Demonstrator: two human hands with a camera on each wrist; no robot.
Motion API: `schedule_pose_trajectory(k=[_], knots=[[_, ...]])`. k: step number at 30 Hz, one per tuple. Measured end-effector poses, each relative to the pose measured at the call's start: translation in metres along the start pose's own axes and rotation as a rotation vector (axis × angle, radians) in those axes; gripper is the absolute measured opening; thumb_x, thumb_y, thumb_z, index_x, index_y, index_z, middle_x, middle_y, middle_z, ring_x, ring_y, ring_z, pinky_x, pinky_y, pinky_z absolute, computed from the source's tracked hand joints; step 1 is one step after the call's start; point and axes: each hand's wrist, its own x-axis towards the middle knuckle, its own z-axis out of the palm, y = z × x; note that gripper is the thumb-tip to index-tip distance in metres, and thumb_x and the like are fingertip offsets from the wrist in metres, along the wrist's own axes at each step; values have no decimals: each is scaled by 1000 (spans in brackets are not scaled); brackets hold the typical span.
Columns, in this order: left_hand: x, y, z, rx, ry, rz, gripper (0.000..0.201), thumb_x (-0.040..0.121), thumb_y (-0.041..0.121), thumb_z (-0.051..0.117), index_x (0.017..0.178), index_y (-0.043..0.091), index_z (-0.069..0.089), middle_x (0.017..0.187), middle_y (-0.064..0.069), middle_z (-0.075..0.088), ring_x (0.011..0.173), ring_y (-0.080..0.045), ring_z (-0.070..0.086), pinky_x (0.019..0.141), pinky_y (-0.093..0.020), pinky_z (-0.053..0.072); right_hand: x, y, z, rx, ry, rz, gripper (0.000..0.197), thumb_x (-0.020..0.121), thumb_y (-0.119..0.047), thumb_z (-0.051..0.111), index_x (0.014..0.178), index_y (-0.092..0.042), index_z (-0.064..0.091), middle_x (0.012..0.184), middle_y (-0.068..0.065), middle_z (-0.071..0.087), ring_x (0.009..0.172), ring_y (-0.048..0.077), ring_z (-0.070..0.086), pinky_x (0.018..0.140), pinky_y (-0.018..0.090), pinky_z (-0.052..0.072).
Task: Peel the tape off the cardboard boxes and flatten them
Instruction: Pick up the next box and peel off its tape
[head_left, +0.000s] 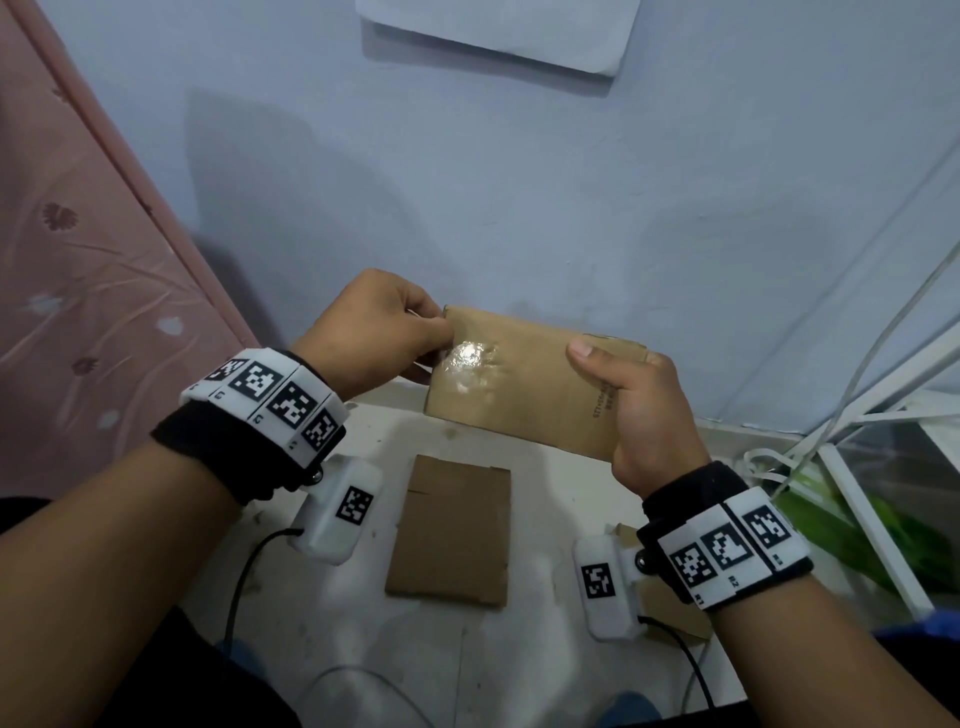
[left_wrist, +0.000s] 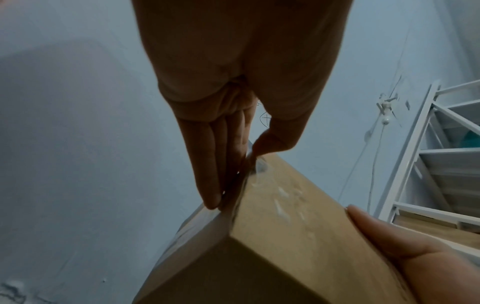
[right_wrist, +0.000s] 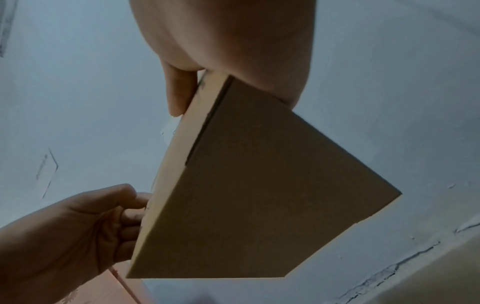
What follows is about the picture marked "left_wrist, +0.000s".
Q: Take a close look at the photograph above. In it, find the person's right hand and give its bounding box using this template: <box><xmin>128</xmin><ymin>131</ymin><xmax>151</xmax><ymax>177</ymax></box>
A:
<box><xmin>344</xmin><ymin>204</ymin><xmax>480</xmax><ymax>304</ymax></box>

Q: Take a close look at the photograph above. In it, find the person's left hand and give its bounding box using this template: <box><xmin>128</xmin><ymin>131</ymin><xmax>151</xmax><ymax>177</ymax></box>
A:
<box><xmin>130</xmin><ymin>0</ymin><xmax>354</xmax><ymax>210</ymax></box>

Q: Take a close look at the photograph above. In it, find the brown cardboard box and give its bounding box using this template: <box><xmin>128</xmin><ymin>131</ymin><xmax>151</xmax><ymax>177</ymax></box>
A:
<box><xmin>132</xmin><ymin>153</ymin><xmax>417</xmax><ymax>304</ymax></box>

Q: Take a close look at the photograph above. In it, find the white metal rack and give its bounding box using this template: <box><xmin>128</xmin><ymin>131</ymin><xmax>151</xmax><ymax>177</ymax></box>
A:
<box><xmin>374</xmin><ymin>79</ymin><xmax>480</xmax><ymax>253</ymax></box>

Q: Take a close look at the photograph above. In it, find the thin grey wall cable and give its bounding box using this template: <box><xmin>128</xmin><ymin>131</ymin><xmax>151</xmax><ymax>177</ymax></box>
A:
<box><xmin>337</xmin><ymin>18</ymin><xmax>405</xmax><ymax>214</ymax></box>

